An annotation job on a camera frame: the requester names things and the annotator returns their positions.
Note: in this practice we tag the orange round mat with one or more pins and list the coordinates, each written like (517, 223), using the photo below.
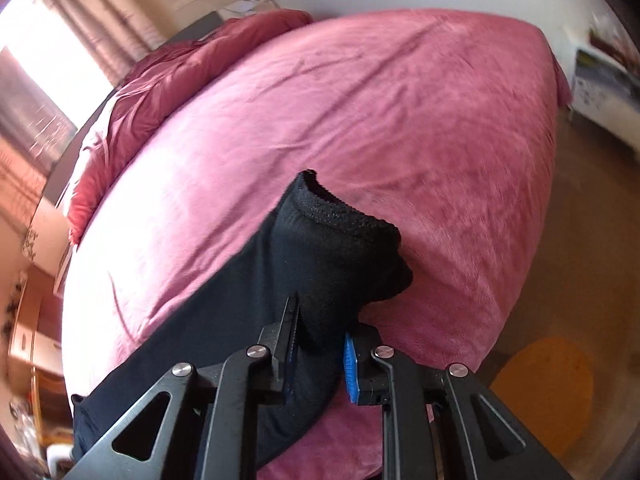
(542, 390)

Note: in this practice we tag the white printed cabinet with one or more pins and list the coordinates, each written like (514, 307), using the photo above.
(607, 80)

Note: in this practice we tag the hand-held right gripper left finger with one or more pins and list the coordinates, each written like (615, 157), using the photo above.
(290, 360)

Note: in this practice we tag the bed with pink sheet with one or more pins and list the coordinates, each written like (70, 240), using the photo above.
(350, 110)

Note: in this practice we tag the black embroidered pants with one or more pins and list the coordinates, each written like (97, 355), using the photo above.
(325, 265)

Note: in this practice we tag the dark sheer curtain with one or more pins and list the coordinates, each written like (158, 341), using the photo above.
(35, 115)

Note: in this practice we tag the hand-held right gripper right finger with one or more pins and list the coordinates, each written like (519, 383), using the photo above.
(351, 372)

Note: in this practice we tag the wooden desk with white drawer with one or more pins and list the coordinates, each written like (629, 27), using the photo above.
(25, 335)

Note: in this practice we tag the bright window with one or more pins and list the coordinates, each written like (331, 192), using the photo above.
(55, 60)

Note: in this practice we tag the red duvet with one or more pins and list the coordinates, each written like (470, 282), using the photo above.
(165, 80)

